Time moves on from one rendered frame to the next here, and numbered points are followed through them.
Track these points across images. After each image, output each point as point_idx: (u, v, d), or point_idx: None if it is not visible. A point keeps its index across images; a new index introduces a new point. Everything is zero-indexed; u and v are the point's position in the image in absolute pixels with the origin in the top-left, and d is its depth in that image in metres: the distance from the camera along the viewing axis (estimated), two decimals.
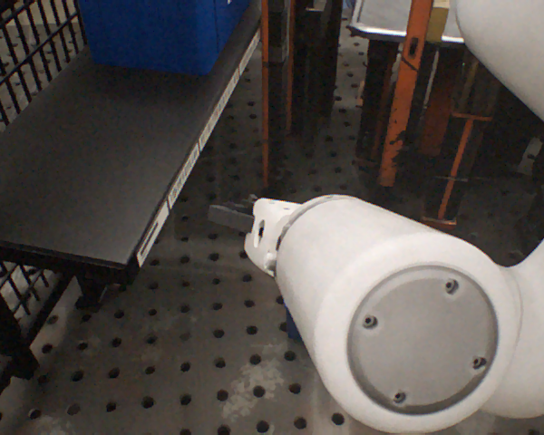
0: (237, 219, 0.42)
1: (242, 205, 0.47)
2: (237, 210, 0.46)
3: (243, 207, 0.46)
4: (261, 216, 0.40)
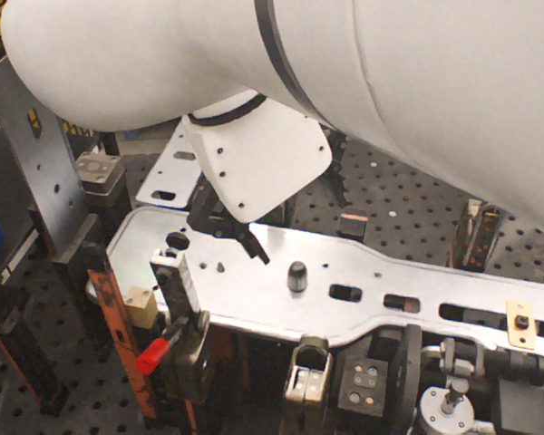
0: (201, 197, 0.45)
1: (225, 224, 0.49)
2: (218, 220, 0.48)
3: (223, 218, 0.48)
4: (196, 157, 0.44)
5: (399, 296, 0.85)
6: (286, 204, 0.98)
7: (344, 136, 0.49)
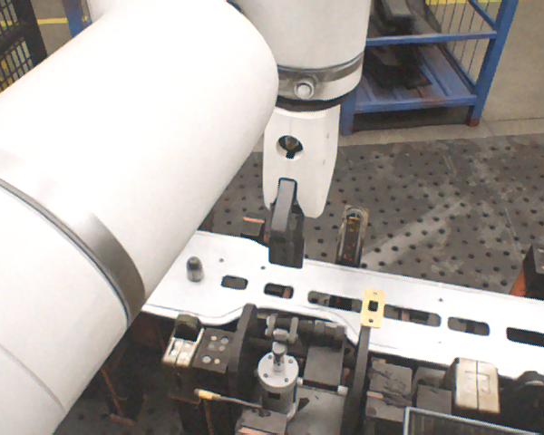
0: (282, 199, 0.41)
1: None
2: None
3: None
4: (274, 157, 0.40)
5: (279, 285, 1.04)
6: None
7: None
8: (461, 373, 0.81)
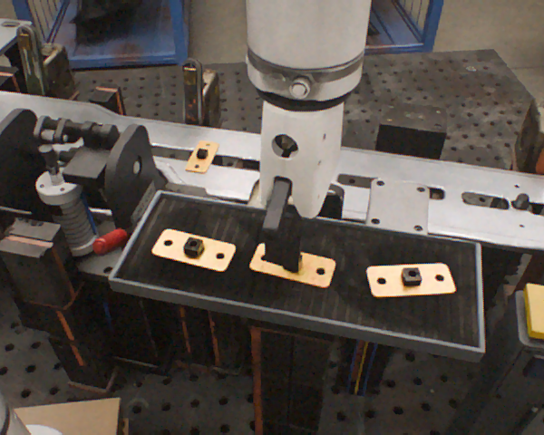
0: (276, 198, 0.41)
1: None
2: None
3: None
4: (269, 155, 0.41)
5: None
6: None
7: None
8: (258, 191, 0.76)
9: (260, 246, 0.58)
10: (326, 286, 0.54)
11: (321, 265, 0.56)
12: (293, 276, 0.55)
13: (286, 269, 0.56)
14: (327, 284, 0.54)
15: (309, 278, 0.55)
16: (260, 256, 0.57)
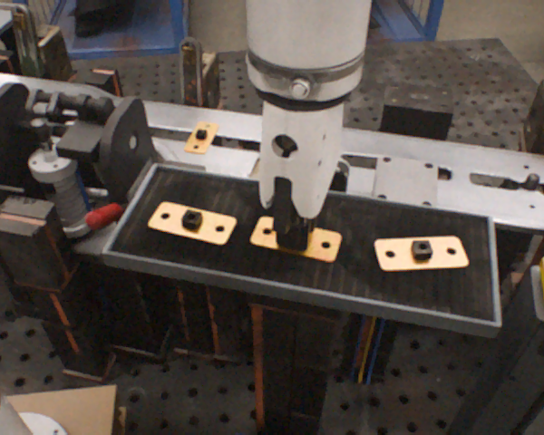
0: (280, 202, 0.43)
1: None
2: None
3: None
4: (269, 155, 0.41)
5: None
6: None
7: None
8: (259, 169, 0.74)
9: (262, 220, 0.55)
10: (332, 260, 0.51)
11: (325, 239, 0.53)
12: (296, 250, 0.52)
13: None
14: (333, 257, 0.52)
15: (314, 252, 0.52)
16: (261, 229, 0.54)
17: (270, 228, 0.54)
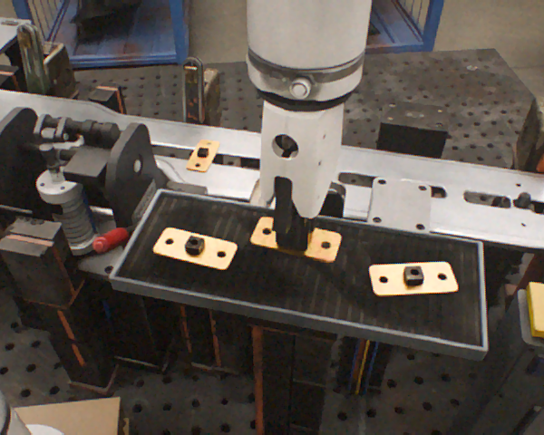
0: (280, 202, 0.43)
1: None
2: None
3: None
4: (269, 155, 0.41)
5: None
6: None
7: None
8: (259, 189, 0.76)
9: (262, 220, 0.55)
10: (332, 260, 0.51)
11: (325, 239, 0.53)
12: (296, 250, 0.52)
13: None
14: (333, 257, 0.52)
15: (314, 252, 0.52)
16: (261, 229, 0.54)
17: (270, 228, 0.54)
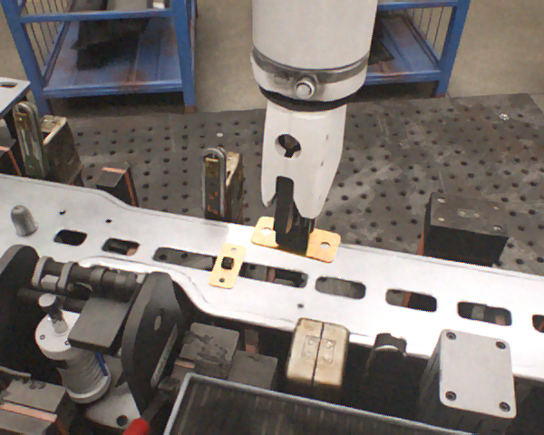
0: (282, 202, 0.43)
1: None
2: None
3: None
4: (272, 154, 0.41)
5: (125, 241, 0.87)
6: None
7: None
8: (302, 337, 0.64)
9: (262, 219, 0.55)
10: (331, 261, 0.51)
11: (325, 240, 0.53)
12: (296, 250, 0.52)
13: None
14: (332, 258, 0.52)
15: (313, 252, 0.52)
16: (261, 228, 0.54)
17: (270, 227, 0.54)
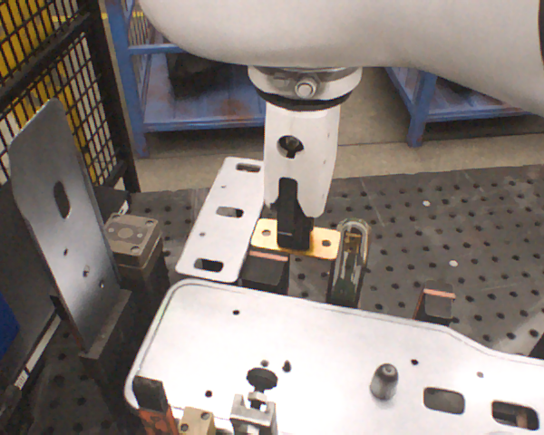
0: (286, 203, 0.43)
1: None
2: None
3: None
4: (275, 157, 0.40)
5: (509, 403, 0.69)
6: None
7: None
8: None
9: (260, 222, 0.55)
10: (334, 258, 0.52)
11: (325, 237, 0.53)
12: (297, 250, 0.52)
13: None
14: (335, 255, 0.52)
15: (315, 251, 0.52)
16: (260, 231, 0.54)
17: (269, 230, 0.54)
